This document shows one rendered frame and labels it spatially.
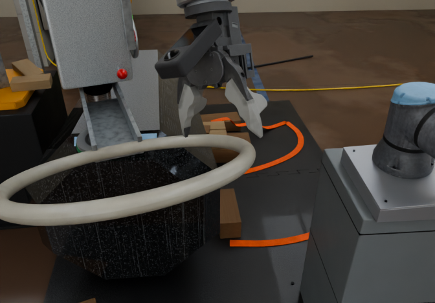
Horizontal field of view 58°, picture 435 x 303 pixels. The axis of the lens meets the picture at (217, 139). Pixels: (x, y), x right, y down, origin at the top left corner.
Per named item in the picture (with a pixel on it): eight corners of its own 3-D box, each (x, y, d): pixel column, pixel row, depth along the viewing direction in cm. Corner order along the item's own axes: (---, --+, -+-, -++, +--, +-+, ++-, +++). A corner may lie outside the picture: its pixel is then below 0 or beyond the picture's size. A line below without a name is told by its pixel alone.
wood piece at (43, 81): (12, 92, 210) (9, 83, 208) (14, 85, 218) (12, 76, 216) (51, 88, 215) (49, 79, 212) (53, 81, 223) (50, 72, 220)
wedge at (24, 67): (13, 70, 237) (11, 62, 235) (29, 65, 243) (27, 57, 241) (28, 79, 226) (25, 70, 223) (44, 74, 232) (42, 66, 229)
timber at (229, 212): (241, 237, 224) (241, 221, 218) (219, 239, 223) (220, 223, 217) (233, 202, 249) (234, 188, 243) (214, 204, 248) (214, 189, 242)
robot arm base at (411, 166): (414, 142, 140) (421, 118, 135) (445, 175, 124) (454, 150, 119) (363, 147, 139) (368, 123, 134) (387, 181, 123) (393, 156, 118)
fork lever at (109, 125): (65, 72, 150) (62, 59, 148) (116, 65, 156) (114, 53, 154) (79, 166, 95) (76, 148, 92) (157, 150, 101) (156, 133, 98)
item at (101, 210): (13, 176, 92) (10, 164, 91) (209, 136, 107) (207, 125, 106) (-49, 265, 46) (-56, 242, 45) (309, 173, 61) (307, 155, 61)
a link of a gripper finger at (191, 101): (204, 131, 69) (222, 87, 64) (181, 139, 65) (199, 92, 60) (192, 121, 70) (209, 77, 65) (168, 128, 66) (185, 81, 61)
